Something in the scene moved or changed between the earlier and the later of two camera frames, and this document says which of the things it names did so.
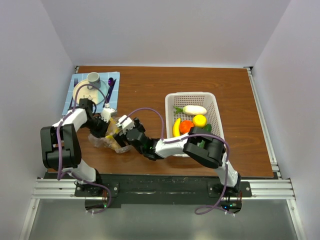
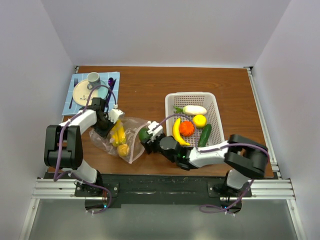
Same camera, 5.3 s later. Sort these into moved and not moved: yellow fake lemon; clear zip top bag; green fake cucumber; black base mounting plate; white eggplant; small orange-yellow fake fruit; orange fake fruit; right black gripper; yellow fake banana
Moved: clear zip top bag; small orange-yellow fake fruit; right black gripper
Not moved: black base mounting plate; white eggplant; yellow fake banana; yellow fake lemon; orange fake fruit; green fake cucumber
